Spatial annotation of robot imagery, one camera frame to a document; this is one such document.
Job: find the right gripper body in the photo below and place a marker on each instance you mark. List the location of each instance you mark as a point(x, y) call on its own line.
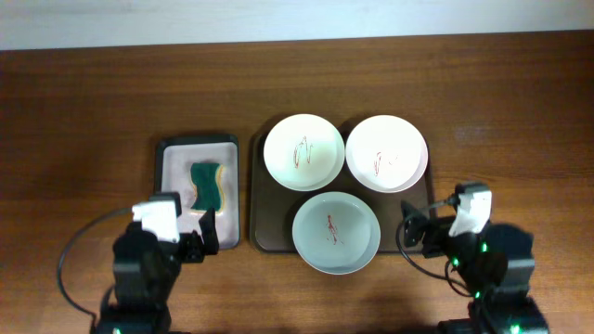
point(438, 243)

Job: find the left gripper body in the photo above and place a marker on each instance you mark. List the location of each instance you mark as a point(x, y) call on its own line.
point(190, 250)

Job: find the green yellow sponge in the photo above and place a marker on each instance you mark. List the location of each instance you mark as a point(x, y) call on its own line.
point(206, 180)

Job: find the white plate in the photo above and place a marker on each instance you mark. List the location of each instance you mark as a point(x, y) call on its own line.
point(304, 152)
point(386, 154)
point(336, 233)

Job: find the white plate front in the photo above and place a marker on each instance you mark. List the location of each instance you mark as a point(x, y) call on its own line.
point(336, 233)

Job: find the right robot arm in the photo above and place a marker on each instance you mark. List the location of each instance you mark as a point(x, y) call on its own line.
point(492, 267)

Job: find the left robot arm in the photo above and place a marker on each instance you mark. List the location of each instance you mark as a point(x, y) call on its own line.
point(145, 270)

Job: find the large brown tray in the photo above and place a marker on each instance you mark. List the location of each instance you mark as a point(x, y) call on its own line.
point(273, 206)

